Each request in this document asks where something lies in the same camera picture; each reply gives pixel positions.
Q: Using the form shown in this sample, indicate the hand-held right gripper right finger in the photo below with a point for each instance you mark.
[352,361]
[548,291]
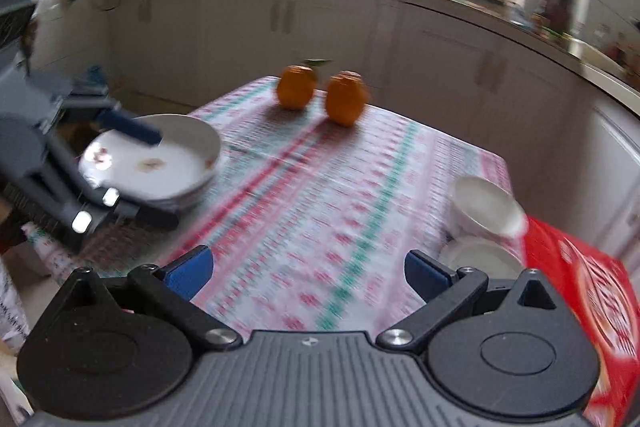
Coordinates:
[422,274]

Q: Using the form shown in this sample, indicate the patterned red green tablecloth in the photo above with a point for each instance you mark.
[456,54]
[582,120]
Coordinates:
[320,217]

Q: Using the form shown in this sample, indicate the white flower print plate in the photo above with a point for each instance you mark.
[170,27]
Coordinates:
[197,193]
[185,206]
[175,162]

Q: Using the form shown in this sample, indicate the orange with green leaf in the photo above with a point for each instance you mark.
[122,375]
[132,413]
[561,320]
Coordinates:
[295,89]

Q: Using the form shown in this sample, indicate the white pink floral bowl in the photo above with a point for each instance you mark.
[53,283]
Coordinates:
[492,207]
[480,257]

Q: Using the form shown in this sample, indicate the white plastic tray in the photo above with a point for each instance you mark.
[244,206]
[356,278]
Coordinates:
[600,57]

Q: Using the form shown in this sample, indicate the red printed carton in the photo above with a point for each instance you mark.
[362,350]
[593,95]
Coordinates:
[600,307]

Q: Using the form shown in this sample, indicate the dark knife block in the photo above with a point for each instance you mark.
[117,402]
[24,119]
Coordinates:
[560,12]

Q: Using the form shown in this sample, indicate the bumpy orange without leaf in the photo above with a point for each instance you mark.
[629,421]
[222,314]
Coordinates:
[345,99]

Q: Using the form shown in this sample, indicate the printed white plastic bag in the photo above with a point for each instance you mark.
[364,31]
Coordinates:
[12,307]

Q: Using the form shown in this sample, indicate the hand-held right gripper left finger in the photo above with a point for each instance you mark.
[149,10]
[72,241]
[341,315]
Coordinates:
[192,269]

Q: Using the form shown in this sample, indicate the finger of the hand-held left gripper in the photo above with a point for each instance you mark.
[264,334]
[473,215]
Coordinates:
[132,129]
[100,207]

